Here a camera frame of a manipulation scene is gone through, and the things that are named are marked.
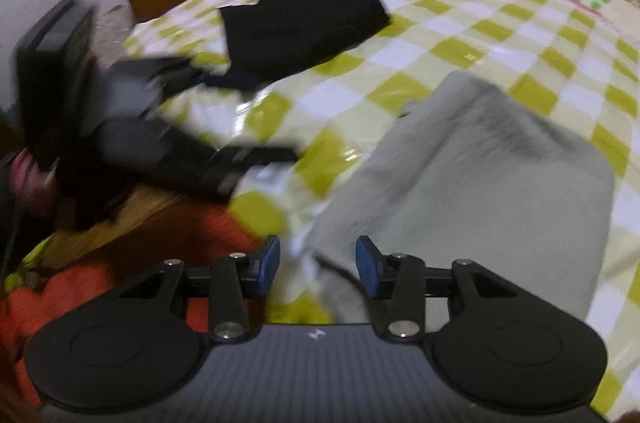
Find checkered floral bed sheet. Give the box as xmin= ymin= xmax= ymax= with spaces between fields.
xmin=124 ymin=0 xmax=639 ymax=417

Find orange cloth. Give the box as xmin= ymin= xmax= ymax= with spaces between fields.
xmin=1 ymin=202 xmax=259 ymax=422

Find black folded garment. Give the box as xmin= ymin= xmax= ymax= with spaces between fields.
xmin=201 ymin=0 xmax=390 ymax=91

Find grey-green pants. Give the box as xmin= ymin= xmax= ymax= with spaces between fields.
xmin=306 ymin=71 xmax=615 ymax=323

